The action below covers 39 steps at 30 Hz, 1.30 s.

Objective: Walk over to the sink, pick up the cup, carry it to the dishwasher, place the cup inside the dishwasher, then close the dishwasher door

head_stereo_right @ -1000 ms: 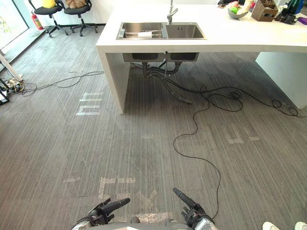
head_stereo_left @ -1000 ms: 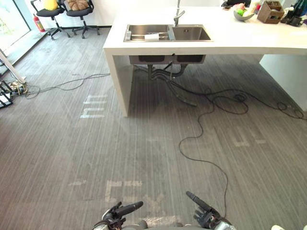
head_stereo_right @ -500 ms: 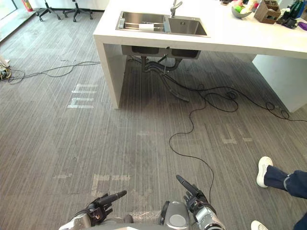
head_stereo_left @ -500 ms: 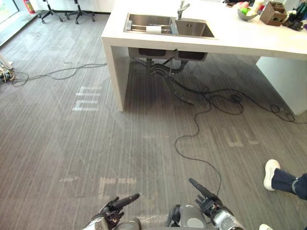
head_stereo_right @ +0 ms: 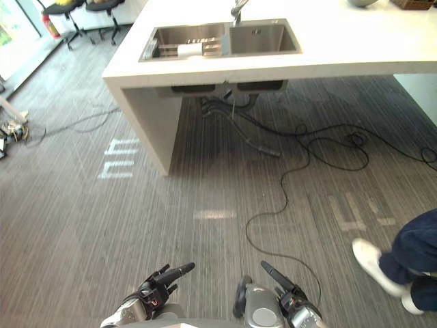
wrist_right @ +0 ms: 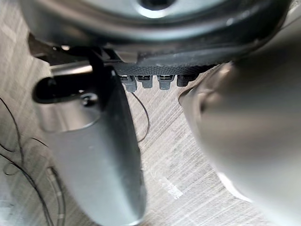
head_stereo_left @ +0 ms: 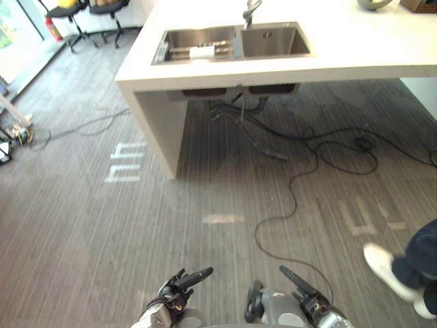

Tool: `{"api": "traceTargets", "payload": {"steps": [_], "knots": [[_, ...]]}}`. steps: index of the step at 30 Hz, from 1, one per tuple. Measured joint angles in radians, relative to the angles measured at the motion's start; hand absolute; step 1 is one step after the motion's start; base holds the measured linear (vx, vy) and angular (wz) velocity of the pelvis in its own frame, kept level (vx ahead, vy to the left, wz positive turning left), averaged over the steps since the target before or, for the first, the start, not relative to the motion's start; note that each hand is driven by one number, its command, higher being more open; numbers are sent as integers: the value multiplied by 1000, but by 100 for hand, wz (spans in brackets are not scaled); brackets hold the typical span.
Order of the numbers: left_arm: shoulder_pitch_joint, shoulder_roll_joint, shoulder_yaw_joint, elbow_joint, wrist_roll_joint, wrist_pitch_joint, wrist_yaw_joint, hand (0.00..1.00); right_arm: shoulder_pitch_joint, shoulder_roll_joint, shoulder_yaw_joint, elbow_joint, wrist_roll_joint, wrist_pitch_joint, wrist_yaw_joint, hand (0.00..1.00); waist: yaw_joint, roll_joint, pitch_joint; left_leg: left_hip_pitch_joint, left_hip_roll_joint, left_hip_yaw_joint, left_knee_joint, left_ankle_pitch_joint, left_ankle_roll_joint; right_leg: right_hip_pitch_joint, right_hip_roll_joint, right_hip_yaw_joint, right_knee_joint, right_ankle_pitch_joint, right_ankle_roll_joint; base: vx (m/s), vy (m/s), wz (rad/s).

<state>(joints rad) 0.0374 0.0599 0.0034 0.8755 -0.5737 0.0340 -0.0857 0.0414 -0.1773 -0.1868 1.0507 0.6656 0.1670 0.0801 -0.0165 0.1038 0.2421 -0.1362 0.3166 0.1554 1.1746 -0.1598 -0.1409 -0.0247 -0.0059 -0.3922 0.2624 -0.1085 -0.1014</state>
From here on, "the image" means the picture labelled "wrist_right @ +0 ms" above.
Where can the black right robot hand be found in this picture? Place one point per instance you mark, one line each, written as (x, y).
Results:
(164, 35)

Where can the silver robot leg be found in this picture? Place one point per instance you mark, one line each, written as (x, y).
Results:
(254, 131)

